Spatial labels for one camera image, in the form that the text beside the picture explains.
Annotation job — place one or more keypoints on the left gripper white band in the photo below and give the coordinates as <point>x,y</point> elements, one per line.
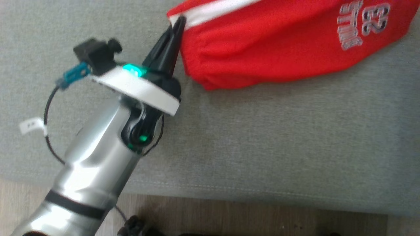
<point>144,88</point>

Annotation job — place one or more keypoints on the red white sports garment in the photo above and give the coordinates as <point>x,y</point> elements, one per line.
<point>262,49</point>

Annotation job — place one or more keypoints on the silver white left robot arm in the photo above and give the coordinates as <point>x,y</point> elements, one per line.
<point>95,164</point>

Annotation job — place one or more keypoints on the grey fabric sofa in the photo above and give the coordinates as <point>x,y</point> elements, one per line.
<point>262,137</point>

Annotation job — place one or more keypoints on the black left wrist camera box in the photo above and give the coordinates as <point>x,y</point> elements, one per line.
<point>95,55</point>

